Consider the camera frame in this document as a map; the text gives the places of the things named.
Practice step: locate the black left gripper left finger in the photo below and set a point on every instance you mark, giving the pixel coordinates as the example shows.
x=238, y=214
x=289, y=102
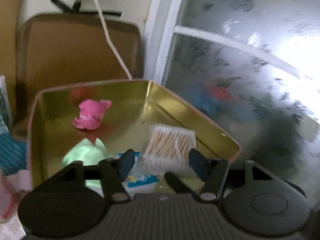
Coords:
x=113, y=173

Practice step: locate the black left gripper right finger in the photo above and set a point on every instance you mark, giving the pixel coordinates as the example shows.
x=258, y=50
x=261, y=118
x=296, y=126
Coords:
x=213, y=172

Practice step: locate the light green soft cloth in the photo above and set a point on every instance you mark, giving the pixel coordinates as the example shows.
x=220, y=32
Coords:
x=87, y=152

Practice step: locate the bag of cotton swabs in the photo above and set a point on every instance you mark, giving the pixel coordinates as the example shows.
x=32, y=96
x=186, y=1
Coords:
x=167, y=150

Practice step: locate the pink fluffy cloth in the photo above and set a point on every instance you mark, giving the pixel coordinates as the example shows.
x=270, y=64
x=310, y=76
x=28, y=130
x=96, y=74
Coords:
x=91, y=114

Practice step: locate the small blue packet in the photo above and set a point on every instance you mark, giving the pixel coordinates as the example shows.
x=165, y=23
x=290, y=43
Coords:
x=137, y=182

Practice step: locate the teal quilted mat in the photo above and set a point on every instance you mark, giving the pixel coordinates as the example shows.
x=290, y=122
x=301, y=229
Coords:
x=13, y=153

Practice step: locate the green white drink carton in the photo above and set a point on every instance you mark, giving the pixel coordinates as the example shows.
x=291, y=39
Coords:
x=5, y=111

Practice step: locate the frosted glass window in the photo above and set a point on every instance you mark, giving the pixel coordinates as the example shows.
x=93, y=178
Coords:
x=252, y=66

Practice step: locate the wooden board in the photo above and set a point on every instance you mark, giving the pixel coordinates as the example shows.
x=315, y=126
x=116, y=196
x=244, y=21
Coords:
x=10, y=10

